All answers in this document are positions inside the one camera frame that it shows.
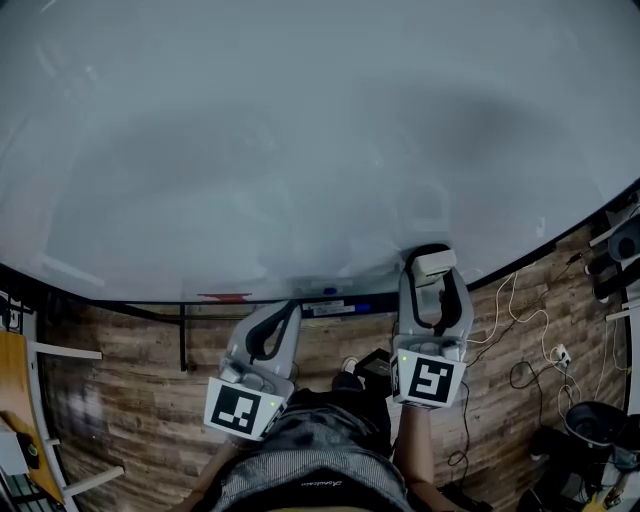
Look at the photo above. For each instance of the white power strip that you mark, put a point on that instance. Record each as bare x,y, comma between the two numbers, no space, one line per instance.
561,353

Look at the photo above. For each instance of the black pouch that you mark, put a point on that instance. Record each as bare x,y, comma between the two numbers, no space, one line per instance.
25,460

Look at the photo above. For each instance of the white printed board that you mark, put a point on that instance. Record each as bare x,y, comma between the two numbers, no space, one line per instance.
15,315

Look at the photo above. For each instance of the person's left forearm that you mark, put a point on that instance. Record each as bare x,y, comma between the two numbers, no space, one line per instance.
225,460

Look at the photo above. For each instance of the person's right forearm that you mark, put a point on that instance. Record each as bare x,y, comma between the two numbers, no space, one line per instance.
415,440

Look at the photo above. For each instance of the person's grey knit top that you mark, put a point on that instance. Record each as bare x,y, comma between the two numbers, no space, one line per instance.
315,465

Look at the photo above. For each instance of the black box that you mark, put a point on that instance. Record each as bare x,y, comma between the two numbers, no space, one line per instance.
375,365

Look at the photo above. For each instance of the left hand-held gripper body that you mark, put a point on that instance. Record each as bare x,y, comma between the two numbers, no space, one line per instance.
235,407

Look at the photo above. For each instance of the curved wooden desk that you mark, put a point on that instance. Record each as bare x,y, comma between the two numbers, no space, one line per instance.
15,380

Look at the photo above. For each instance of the black-capped white marker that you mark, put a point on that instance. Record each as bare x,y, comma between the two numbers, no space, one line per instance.
325,305

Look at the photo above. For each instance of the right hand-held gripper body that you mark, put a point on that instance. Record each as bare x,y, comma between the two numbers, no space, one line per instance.
430,380

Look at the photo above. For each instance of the person's dark trousers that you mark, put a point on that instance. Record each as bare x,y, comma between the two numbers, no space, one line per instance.
360,410

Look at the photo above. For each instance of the person's light shoe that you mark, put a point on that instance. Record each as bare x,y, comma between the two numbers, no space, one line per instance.
350,365

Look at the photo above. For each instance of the blue-capped white marker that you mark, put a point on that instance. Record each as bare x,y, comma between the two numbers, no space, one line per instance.
345,310

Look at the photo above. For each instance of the white whiteboard eraser black felt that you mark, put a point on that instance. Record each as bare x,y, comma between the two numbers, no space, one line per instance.
432,265

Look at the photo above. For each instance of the white plastic box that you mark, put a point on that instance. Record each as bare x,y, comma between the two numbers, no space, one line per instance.
11,447

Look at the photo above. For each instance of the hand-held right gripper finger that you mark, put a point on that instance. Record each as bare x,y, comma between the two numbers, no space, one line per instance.
406,310
462,315

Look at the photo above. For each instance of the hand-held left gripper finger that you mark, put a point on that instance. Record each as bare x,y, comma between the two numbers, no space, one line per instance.
291,350
242,337

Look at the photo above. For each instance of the large white whiteboard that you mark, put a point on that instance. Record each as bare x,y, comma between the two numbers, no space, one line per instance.
250,125

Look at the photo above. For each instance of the black marker tray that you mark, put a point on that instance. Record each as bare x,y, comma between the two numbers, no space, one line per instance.
360,301

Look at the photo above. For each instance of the black round bin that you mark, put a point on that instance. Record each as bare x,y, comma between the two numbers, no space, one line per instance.
595,425

